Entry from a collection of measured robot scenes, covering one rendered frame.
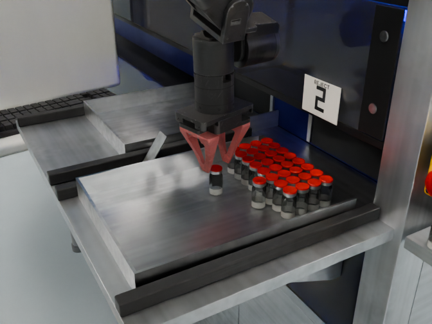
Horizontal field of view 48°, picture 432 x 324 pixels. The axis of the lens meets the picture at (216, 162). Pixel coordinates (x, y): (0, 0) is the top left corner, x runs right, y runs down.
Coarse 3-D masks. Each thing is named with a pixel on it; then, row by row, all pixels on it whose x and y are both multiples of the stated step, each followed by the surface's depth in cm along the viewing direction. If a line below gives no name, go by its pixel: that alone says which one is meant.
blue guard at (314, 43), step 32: (128, 0) 141; (160, 0) 122; (256, 0) 86; (288, 0) 79; (320, 0) 72; (352, 0) 67; (160, 32) 126; (192, 32) 111; (288, 32) 80; (320, 32) 74; (352, 32) 68; (256, 64) 91; (288, 64) 82; (320, 64) 75; (352, 64) 69; (288, 96) 85; (352, 96) 71; (384, 128) 67
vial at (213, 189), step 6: (210, 174) 76; (216, 174) 76; (210, 180) 76; (216, 180) 76; (222, 180) 77; (210, 186) 77; (216, 186) 76; (222, 186) 78; (210, 192) 77; (216, 192) 77
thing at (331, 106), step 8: (304, 80) 79; (312, 80) 78; (320, 80) 76; (304, 88) 80; (312, 88) 78; (328, 88) 75; (336, 88) 73; (304, 96) 80; (312, 96) 78; (320, 96) 77; (328, 96) 75; (336, 96) 74; (304, 104) 81; (312, 104) 79; (320, 104) 77; (328, 104) 76; (336, 104) 74; (312, 112) 79; (320, 112) 78; (328, 112) 76; (336, 112) 74; (328, 120) 76; (336, 120) 75
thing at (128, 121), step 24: (120, 96) 110; (144, 96) 113; (168, 96) 117; (192, 96) 119; (96, 120) 100; (120, 120) 105; (144, 120) 105; (168, 120) 105; (264, 120) 101; (120, 144) 89; (144, 144) 89
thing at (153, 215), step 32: (160, 160) 82; (192, 160) 85; (96, 192) 78; (128, 192) 78; (160, 192) 78; (192, 192) 78; (224, 192) 78; (96, 224) 69; (128, 224) 70; (160, 224) 70; (192, 224) 70; (224, 224) 70; (256, 224) 70; (288, 224) 65; (128, 256) 64; (160, 256) 64; (192, 256) 59
